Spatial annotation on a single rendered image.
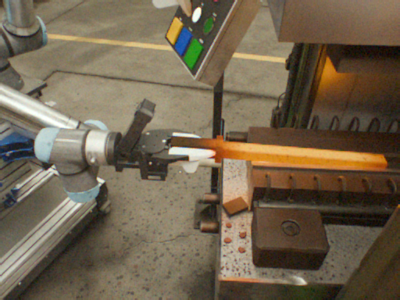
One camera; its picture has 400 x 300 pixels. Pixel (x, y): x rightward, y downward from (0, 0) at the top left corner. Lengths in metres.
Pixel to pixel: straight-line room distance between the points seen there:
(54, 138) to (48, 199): 1.08
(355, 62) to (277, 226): 0.29
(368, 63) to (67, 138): 0.55
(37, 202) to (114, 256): 0.47
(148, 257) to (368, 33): 1.43
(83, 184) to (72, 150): 0.11
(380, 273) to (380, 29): 0.30
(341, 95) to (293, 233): 0.39
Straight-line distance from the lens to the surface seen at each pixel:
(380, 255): 0.47
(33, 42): 1.33
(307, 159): 0.65
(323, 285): 0.61
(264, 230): 0.56
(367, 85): 0.83
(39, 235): 1.60
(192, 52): 1.01
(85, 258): 1.73
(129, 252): 1.69
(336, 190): 0.64
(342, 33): 0.45
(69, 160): 0.69
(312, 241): 0.57
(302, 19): 0.43
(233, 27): 0.95
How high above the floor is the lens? 1.44
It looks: 42 degrees down
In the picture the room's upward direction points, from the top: straight up
